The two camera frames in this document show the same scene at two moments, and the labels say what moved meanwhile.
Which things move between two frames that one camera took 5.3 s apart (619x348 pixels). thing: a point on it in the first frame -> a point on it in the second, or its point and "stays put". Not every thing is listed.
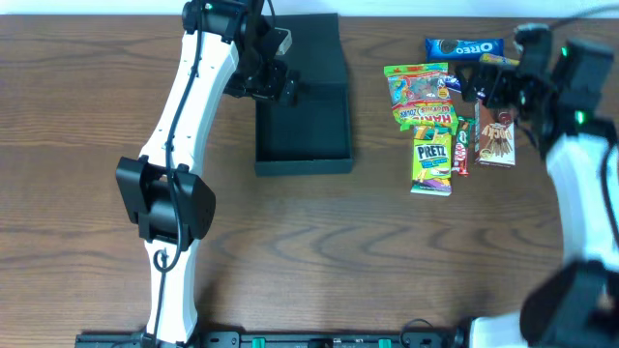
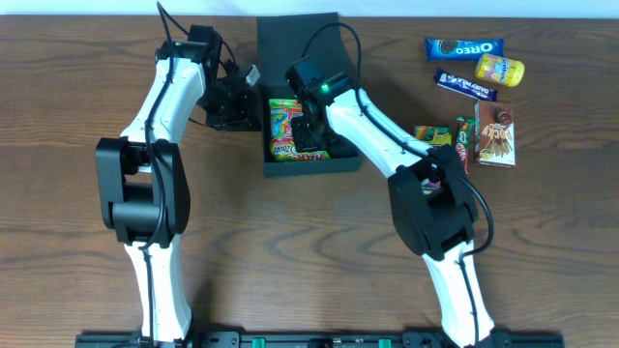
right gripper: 494,84 -> 306,133
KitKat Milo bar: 462,159 stays put
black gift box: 314,136 stays put
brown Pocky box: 494,133 stays put
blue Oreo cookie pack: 461,49 stays put
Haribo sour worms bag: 420,97 -> 280,134
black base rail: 423,338 stays put
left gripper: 267,84 -> 232,114
